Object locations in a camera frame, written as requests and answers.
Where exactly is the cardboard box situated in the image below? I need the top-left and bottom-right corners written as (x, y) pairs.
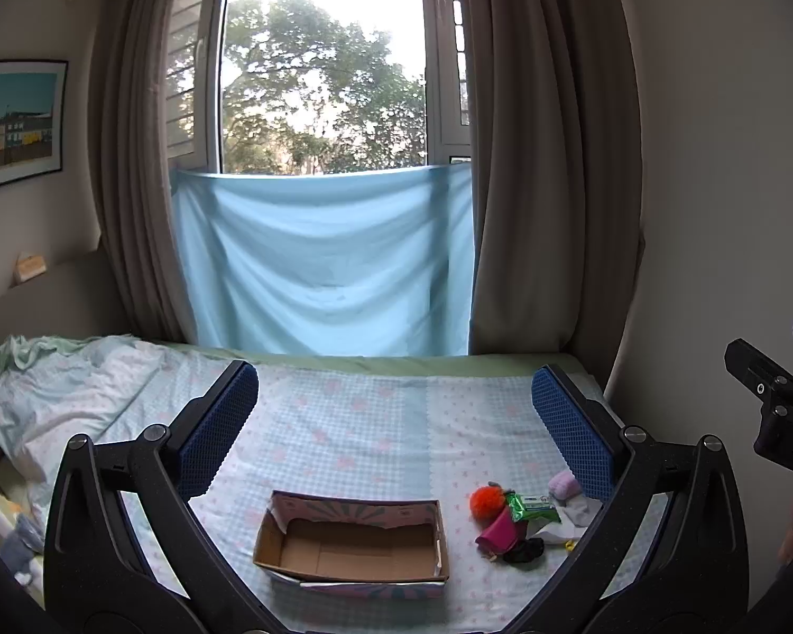
top-left (252, 490), bottom-right (450, 592)

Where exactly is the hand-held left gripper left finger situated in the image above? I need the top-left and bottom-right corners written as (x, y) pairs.
top-left (43, 360), bottom-right (260, 609)

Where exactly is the small tan box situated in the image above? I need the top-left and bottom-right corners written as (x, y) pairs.
top-left (13, 252), bottom-right (46, 286)

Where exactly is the crumpled pale duvet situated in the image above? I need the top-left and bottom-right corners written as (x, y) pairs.
top-left (0, 334), bottom-right (192, 523)

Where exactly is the green mattress sheet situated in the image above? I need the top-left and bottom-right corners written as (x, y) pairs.
top-left (145, 340), bottom-right (586, 379)

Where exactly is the beige headboard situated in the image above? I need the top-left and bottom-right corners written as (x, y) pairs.
top-left (0, 256), bottom-right (143, 377)

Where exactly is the window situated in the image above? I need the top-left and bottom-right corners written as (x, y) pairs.
top-left (165, 0), bottom-right (478, 177)

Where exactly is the black hair scrunchie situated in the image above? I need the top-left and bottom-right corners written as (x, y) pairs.
top-left (502, 538), bottom-right (547, 565)

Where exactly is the light blue hanging cloth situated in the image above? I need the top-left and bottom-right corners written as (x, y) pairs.
top-left (170, 162), bottom-right (475, 358)

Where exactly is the white paper napkin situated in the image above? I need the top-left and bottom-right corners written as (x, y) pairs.
top-left (527, 516), bottom-right (579, 546)

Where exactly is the pale soft bundle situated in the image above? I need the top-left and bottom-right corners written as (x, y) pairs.
top-left (0, 475), bottom-right (49, 592)

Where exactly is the orange pompom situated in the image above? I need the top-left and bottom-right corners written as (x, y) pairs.
top-left (471, 485), bottom-right (509, 517)

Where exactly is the framed wall picture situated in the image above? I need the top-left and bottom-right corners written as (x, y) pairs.
top-left (0, 59), bottom-right (68, 195)

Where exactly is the magenta zip pouch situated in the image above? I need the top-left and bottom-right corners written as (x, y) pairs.
top-left (476, 511), bottom-right (527, 554)

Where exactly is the green tissue packet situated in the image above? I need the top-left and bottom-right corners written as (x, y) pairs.
top-left (505, 492), bottom-right (563, 524)

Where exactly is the purple fuzzy baby shoe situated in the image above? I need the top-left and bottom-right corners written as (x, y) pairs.
top-left (547, 471), bottom-right (604, 529)

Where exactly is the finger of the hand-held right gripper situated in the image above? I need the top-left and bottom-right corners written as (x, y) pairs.
top-left (725, 339), bottom-right (793, 404)

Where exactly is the brown curtain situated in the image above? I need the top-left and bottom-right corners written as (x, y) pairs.
top-left (89, 0), bottom-right (229, 344)
top-left (466, 0), bottom-right (645, 354)

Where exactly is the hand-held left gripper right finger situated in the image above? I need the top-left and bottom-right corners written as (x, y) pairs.
top-left (532, 365), bottom-right (749, 609)

